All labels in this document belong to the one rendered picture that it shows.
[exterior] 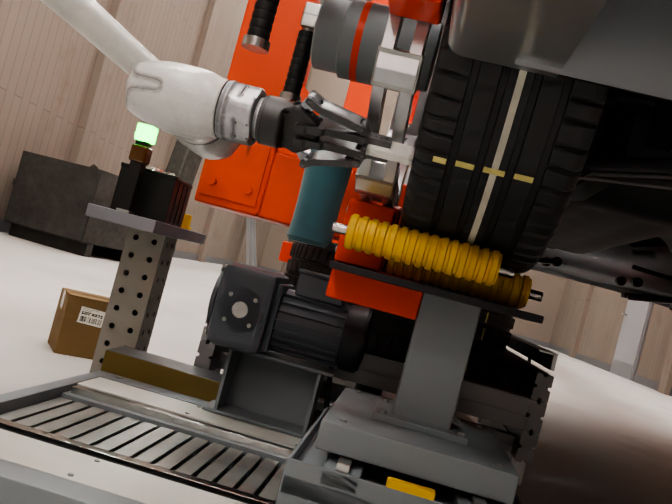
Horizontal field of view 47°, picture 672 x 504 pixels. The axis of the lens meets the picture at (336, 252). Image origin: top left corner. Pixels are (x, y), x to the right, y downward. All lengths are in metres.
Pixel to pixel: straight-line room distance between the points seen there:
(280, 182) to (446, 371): 0.72
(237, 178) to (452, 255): 0.77
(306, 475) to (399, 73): 0.59
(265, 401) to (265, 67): 0.78
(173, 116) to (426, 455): 0.62
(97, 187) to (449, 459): 6.24
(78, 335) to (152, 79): 1.35
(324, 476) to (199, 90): 0.59
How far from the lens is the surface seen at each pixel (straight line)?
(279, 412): 1.79
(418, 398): 1.32
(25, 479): 1.11
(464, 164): 1.12
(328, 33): 1.37
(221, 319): 1.62
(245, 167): 1.84
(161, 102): 1.19
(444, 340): 1.31
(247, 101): 1.16
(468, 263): 1.21
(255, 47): 1.26
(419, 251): 1.21
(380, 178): 1.24
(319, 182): 1.46
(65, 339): 2.43
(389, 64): 1.13
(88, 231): 7.25
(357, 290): 1.31
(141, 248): 2.04
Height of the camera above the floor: 0.44
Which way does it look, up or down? 2 degrees up
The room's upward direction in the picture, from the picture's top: 15 degrees clockwise
